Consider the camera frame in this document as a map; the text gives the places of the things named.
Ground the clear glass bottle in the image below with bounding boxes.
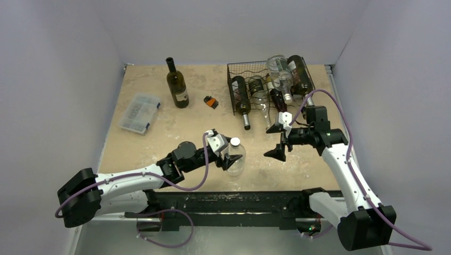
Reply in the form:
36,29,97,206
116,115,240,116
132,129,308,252
227,137,246,176
266,55,293,104

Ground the dark green wine bottle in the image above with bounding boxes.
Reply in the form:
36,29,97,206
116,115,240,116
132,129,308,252
165,57,189,108

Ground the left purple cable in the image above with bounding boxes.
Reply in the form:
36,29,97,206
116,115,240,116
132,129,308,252
54,132,212,249

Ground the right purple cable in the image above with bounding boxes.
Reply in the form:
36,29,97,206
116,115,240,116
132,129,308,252
289,89,433,252

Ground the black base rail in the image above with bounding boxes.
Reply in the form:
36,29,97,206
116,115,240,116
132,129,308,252
123,191,343,233

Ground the dark bottle upper far right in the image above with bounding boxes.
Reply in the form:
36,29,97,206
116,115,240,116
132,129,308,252
287,55,315,99

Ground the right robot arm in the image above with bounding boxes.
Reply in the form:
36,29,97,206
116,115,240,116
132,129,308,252
264,106,396,251

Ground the aluminium frame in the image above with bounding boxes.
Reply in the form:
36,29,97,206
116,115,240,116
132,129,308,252
63,64,394,255

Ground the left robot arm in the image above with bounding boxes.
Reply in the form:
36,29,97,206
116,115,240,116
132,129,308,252
55,137,246,228

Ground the purple cable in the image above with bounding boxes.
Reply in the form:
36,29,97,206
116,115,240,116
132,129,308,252
54,132,212,249
289,89,433,252

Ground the clear plastic organizer box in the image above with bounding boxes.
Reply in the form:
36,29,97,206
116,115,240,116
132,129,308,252
118,93,161,135

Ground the black wire wine rack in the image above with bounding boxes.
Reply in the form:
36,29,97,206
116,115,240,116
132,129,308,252
227,55,315,117

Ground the clear slim empty bottle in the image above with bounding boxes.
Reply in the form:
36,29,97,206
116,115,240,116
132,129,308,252
248,75,272,130

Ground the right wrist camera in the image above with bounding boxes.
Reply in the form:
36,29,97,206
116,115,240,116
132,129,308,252
275,112,293,138

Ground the orange hex key set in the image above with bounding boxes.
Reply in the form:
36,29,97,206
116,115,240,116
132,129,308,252
204,96,219,109

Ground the green bottle silver cap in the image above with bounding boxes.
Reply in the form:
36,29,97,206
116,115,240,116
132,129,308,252
231,75,251,131

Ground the red bottle gold cap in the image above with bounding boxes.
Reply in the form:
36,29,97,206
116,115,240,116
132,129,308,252
265,74,287,112

